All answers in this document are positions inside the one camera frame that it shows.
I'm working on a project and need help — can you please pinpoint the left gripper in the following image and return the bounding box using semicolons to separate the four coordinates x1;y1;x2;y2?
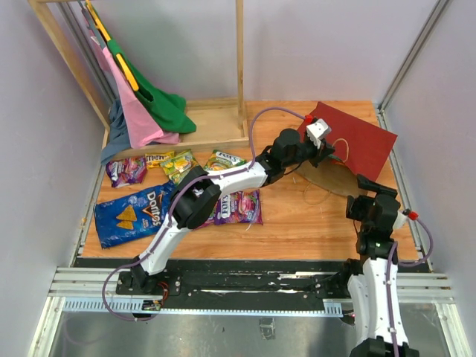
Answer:
283;135;335;169

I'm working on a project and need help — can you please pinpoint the red brown paper bag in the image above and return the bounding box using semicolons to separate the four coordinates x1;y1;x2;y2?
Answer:
297;102;397;196

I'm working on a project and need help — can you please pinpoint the green foxs candy bag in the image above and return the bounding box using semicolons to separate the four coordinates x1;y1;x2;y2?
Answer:
204;149;247;172

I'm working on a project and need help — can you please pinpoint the green yellow candy bag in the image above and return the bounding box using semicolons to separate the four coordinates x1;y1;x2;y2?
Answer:
160;149;199;185

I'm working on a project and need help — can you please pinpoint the blue chips bag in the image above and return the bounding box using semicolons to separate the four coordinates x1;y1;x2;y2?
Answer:
94;181;176;248

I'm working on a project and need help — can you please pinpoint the purple berries candy bag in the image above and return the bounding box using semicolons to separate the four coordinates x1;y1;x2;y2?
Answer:
198;208;216;229

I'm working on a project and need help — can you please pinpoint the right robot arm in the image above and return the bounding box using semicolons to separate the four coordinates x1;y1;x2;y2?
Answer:
336;174;420;356

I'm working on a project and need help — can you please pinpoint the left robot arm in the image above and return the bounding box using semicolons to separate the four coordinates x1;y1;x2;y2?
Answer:
130;121;334;295

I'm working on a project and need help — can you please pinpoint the wooden clothes rack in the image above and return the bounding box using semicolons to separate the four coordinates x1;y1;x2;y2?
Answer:
28;0;250;159

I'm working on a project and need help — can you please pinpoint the green cloth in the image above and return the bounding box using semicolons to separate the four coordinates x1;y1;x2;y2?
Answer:
89;1;197;135

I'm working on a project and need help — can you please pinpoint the pink cloth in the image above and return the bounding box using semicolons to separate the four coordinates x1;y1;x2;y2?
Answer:
89;30;180;149

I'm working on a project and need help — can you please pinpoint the blue grey cloth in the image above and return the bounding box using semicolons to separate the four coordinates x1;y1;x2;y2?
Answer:
100;99;131;166

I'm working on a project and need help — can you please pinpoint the yellow hanger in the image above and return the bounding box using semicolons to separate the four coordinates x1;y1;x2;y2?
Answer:
86;0;139;91

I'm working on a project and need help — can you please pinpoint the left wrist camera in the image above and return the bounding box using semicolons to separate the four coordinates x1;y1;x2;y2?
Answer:
306;118;332;148

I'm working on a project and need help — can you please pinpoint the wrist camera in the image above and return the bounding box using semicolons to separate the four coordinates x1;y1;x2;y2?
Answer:
306;118;332;148
392;210;408;231

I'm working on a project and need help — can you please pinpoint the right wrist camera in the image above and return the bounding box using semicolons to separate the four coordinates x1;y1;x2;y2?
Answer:
392;210;408;231

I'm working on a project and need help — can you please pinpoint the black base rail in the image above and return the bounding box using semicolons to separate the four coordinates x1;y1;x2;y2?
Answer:
116;259;354;307

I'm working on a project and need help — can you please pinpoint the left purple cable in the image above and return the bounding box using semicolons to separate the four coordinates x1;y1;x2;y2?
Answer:
101;106;312;323

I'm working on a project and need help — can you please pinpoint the right aluminium frame post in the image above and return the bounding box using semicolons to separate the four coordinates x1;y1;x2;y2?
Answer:
376;0;452;112

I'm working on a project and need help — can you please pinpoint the aluminium frame post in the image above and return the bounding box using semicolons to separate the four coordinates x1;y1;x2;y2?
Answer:
376;0;452;112
57;1;115;107

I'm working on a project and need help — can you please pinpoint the left aluminium frame post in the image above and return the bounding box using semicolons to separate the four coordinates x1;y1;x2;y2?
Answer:
57;1;115;107

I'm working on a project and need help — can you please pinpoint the grey slotted cable duct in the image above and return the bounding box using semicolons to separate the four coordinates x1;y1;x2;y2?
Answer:
62;297;344;318

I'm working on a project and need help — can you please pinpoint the front aluminium rail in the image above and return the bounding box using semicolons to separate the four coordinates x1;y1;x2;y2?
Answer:
48;267;455;304

